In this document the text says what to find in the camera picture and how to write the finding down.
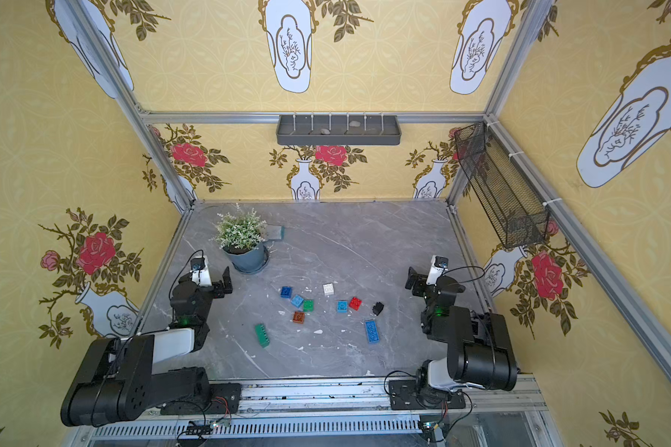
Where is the red lego brick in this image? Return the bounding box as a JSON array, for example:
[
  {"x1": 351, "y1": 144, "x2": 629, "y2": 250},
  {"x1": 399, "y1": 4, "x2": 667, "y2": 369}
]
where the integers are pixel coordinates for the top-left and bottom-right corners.
[{"x1": 349, "y1": 297, "x2": 362, "y2": 311}]

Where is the light blue lego brick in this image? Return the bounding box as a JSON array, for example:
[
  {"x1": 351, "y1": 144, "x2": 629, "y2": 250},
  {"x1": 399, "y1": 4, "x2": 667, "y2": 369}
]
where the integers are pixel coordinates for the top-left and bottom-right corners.
[{"x1": 291, "y1": 294, "x2": 305, "y2": 307}]

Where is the brown lego brick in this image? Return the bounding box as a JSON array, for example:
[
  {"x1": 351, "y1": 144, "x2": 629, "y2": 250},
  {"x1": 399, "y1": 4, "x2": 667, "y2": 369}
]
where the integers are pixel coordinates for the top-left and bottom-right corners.
[{"x1": 292, "y1": 311, "x2": 305, "y2": 324}]

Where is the aluminium rail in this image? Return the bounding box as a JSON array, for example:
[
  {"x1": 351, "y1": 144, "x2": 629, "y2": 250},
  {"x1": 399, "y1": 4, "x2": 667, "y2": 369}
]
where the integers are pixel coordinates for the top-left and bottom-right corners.
[{"x1": 81, "y1": 374, "x2": 561, "y2": 446}]

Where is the black wire mesh basket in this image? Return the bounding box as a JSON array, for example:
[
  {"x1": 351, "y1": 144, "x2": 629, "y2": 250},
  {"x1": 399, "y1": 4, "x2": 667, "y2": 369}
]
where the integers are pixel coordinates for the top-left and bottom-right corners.
[{"x1": 452, "y1": 122, "x2": 550, "y2": 249}]

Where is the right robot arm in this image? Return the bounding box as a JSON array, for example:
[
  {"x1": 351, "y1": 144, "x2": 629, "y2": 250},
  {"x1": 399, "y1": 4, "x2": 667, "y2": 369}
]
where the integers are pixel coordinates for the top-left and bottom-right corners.
[{"x1": 404, "y1": 267, "x2": 519, "y2": 408}]

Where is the grey teal sponge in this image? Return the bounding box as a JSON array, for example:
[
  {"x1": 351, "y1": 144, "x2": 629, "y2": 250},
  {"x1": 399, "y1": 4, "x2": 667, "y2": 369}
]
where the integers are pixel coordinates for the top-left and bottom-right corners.
[{"x1": 265, "y1": 225, "x2": 285, "y2": 241}]

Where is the long blue lego brick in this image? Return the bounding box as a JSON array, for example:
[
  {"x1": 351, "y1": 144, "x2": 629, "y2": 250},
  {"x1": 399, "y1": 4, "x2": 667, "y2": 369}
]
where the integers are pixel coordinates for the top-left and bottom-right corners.
[{"x1": 365, "y1": 320, "x2": 380, "y2": 344}]

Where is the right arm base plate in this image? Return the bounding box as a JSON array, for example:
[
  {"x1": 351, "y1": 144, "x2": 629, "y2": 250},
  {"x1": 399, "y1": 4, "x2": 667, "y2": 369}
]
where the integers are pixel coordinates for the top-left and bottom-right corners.
[{"x1": 387, "y1": 378, "x2": 467, "y2": 411}]

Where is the dark blue lego brick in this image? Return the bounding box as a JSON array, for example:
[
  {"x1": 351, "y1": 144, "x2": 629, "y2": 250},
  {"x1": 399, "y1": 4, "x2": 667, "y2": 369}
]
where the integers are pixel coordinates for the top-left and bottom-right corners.
[{"x1": 281, "y1": 286, "x2": 293, "y2": 299}]

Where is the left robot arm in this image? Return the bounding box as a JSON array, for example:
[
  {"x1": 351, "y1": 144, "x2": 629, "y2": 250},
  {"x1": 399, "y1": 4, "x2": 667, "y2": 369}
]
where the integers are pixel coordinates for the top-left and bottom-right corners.
[{"x1": 60, "y1": 268, "x2": 233, "y2": 428}]

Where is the long green lego brick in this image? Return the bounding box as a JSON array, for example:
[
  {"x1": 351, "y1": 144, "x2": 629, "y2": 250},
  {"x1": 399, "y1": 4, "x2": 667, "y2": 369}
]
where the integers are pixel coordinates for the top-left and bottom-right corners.
[{"x1": 255, "y1": 323, "x2": 270, "y2": 348}]

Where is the grey wall tray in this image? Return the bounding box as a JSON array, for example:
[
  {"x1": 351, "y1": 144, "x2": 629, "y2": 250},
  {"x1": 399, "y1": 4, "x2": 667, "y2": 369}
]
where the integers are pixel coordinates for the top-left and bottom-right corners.
[{"x1": 276, "y1": 113, "x2": 403, "y2": 146}]

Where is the potted plant grey pot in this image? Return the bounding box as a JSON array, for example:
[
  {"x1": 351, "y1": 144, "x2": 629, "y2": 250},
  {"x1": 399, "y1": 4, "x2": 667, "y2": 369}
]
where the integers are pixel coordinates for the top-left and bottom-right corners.
[{"x1": 214, "y1": 205, "x2": 270, "y2": 275}]

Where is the black lego brick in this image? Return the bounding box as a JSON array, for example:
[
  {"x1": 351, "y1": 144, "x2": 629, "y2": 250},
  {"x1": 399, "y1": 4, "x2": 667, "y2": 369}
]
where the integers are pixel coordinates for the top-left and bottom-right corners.
[{"x1": 372, "y1": 302, "x2": 384, "y2": 316}]

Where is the white lego brick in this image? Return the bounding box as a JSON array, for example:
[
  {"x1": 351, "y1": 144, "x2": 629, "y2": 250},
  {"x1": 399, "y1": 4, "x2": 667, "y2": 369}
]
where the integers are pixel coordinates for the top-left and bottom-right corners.
[{"x1": 322, "y1": 283, "x2": 335, "y2": 296}]

